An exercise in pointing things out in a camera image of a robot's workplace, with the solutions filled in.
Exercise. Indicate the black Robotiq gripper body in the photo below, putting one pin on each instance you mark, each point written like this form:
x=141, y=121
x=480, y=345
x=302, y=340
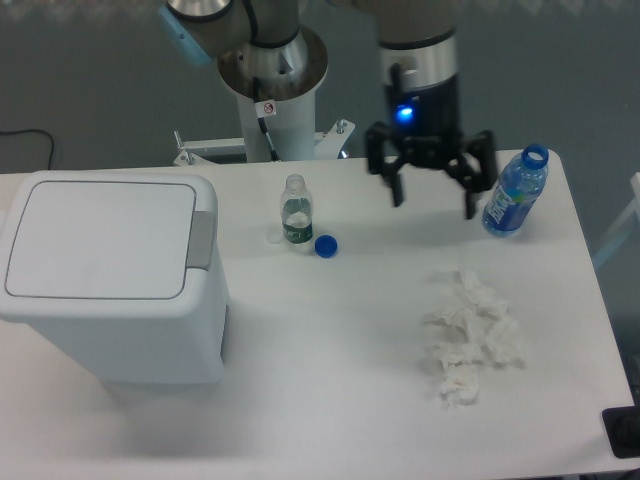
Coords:
x=425, y=120

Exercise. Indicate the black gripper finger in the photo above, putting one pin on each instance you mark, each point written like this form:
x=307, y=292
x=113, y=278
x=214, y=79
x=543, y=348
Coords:
x=376, y=137
x=474, y=167

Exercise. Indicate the white trash can lid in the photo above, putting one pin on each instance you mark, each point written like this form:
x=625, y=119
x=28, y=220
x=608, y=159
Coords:
x=101, y=240

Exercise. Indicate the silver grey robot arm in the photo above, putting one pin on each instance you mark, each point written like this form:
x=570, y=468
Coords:
x=273, y=64

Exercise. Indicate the blue bottle cap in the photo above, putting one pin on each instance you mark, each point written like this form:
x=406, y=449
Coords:
x=326, y=246

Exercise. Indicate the white small bottle cap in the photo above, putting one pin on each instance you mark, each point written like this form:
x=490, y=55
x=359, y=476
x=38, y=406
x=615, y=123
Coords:
x=275, y=238

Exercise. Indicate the grey trash can push button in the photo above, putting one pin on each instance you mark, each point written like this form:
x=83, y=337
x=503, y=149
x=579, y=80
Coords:
x=201, y=241

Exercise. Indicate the white trash can body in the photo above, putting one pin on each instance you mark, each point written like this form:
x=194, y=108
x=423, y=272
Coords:
x=163, y=341

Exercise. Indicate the blue drink bottle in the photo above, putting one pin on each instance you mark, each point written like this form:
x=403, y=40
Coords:
x=520, y=184

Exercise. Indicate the clear small water bottle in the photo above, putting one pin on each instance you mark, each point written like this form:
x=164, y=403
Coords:
x=296, y=214

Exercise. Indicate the crumpled white tissue upper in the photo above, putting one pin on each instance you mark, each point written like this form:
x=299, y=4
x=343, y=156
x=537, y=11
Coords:
x=486, y=299

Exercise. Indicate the crumpled white tissue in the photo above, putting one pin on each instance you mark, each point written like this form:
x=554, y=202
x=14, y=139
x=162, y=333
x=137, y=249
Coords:
x=486, y=299
x=503, y=342
x=461, y=318
x=460, y=386
x=455, y=354

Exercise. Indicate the crumpled white tissue left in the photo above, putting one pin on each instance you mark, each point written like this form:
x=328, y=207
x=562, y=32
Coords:
x=461, y=318

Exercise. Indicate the crumpled white tissue right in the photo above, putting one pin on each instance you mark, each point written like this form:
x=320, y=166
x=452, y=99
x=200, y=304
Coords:
x=503, y=342

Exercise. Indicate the crumpled white tissue middle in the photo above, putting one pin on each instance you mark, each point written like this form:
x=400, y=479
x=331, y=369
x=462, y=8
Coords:
x=455, y=354

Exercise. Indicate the crumpled white tissue bottom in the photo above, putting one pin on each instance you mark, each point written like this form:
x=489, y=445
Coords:
x=460, y=386

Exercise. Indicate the black device at corner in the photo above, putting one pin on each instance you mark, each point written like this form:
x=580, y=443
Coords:
x=622, y=428

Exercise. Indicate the white metal base frame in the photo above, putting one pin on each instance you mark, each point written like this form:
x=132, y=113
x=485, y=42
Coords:
x=328, y=145

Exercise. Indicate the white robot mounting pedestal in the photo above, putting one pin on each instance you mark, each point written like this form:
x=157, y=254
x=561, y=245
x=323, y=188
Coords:
x=286, y=127

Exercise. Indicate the white frame at right edge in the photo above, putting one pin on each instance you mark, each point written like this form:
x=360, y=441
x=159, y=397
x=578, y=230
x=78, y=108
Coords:
x=620, y=230

